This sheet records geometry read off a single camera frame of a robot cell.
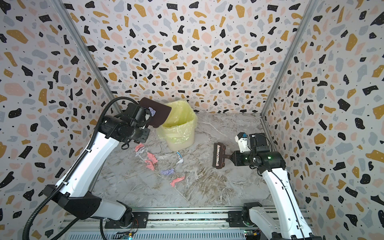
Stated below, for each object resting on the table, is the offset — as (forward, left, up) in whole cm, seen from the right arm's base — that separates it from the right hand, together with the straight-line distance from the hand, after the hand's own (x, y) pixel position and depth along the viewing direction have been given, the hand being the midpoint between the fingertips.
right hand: (230, 154), depth 72 cm
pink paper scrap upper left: (+8, +45, -21) cm, 51 cm away
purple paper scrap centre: (0, +35, -22) cm, 41 cm away
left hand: (+7, +42, +9) cm, 44 cm away
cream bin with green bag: (+13, +26, +2) cm, 30 cm away
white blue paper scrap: (+8, +27, -22) cm, 36 cm away
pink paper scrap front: (-5, +29, -22) cm, 36 cm away
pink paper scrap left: (+4, +46, -22) cm, 51 cm away
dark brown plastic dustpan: (+19, +35, +8) cm, 41 cm away
